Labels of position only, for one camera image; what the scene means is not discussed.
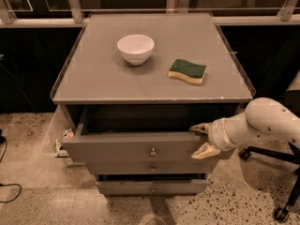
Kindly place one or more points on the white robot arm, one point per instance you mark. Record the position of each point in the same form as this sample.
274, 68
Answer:
240, 131

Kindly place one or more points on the clear plastic storage bin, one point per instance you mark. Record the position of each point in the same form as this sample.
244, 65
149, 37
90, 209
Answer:
52, 141

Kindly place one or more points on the grey drawer cabinet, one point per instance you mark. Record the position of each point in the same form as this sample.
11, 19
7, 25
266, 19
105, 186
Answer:
124, 98

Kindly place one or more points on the white ceramic bowl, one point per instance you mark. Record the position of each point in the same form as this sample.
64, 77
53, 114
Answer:
136, 49

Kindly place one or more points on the grey bottom drawer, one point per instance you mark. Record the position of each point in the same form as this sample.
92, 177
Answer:
159, 187

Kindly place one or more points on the black office chair base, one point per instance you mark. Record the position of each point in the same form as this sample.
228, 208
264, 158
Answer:
281, 160

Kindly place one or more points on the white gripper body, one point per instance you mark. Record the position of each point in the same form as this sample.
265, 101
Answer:
217, 135

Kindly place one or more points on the metal window frame rail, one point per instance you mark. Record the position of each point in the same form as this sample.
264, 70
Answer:
75, 12

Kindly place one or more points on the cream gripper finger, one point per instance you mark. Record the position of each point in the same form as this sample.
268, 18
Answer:
207, 150
200, 128

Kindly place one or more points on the grey top drawer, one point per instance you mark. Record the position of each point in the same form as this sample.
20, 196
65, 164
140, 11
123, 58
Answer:
97, 149

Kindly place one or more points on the grey drawer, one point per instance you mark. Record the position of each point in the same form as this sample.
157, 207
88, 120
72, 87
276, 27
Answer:
159, 187
184, 166
97, 149

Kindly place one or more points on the green and yellow sponge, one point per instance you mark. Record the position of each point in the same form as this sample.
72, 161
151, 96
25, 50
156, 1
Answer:
187, 71

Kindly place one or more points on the grey middle drawer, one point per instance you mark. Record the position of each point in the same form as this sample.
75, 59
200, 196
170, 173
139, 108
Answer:
184, 166

